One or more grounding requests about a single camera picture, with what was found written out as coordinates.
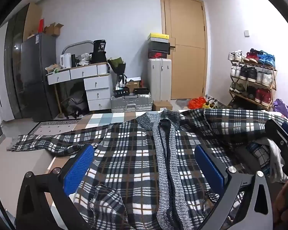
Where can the black bouquet wrap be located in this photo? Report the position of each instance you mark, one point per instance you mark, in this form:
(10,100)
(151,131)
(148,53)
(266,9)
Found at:
(117,65)

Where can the bamboo shoe rack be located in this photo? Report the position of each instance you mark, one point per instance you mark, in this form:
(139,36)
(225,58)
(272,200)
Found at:
(253,78)

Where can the purple bag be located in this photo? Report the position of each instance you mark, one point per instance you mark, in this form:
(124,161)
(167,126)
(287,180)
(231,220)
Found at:
(281,107)

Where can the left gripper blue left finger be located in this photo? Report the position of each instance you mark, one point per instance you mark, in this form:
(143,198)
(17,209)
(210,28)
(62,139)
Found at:
(33,210)

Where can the black backpack under desk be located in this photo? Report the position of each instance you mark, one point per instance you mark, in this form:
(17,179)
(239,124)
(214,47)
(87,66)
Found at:
(76,103)

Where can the checkered bed sheet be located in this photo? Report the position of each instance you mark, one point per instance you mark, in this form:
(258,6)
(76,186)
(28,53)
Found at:
(103,119)

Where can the black paper bag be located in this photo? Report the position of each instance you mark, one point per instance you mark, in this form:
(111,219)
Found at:
(98,54)

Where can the open cardboard box on fridge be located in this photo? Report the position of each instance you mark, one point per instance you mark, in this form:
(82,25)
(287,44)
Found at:
(53,29)

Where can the dark grey refrigerator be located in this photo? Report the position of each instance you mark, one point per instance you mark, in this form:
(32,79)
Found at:
(38,53)

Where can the yellow shoe box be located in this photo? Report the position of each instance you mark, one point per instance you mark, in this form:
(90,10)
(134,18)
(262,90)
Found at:
(158,37)

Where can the patterned floor rug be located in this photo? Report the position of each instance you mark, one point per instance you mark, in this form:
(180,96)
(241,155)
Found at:
(55,127)

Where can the white drawer desk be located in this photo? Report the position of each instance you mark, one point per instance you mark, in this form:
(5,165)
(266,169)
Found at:
(97,83)

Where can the white electric kettle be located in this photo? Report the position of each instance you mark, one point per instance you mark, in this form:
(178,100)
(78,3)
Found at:
(66,61)

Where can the wooden door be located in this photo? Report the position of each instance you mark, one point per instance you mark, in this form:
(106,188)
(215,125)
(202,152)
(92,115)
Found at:
(184,21)

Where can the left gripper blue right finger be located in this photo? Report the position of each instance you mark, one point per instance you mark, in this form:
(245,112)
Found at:
(254,212)

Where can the red black shoe box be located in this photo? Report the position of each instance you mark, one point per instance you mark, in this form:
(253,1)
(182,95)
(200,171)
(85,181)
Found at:
(157,54)

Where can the plaid fleece knit-trim jacket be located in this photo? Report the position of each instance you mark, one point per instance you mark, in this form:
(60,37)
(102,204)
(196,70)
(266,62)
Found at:
(144,174)

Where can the silver aluminium suitcase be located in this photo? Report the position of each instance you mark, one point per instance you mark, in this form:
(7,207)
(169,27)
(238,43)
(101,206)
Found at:
(131,103)

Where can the brown cardboard box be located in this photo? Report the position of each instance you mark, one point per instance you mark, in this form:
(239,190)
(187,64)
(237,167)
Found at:
(159,105)

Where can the wall light switch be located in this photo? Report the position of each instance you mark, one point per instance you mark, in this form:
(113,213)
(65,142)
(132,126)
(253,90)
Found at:
(246,33)

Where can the grey clothes pile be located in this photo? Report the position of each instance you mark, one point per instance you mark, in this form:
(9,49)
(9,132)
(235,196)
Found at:
(269,158)

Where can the orange plastic bag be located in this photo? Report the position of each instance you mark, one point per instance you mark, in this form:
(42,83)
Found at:
(196,103)

